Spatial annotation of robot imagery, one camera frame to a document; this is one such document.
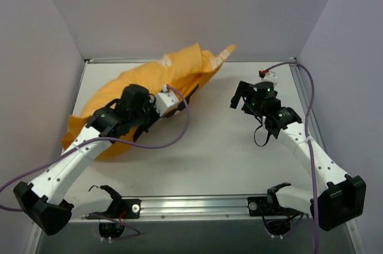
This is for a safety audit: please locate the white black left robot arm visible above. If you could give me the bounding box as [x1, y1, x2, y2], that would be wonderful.
[13, 84, 189, 235]

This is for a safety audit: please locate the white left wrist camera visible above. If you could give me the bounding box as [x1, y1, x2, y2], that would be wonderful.
[154, 85, 179, 117]

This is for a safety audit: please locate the orange pillowcase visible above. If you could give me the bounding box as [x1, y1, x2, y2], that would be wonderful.
[62, 43, 236, 149]

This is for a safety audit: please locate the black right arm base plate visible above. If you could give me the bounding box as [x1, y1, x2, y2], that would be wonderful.
[247, 183, 300, 217]

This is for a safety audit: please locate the aluminium front rail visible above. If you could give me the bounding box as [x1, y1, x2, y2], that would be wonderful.
[80, 195, 303, 222]

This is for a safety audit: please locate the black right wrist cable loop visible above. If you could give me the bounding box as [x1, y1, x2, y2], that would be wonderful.
[253, 116, 272, 148]

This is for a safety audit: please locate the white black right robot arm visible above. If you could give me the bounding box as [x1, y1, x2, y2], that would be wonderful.
[230, 81, 366, 231]

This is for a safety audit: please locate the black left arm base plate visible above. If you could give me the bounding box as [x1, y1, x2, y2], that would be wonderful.
[89, 185, 141, 220]

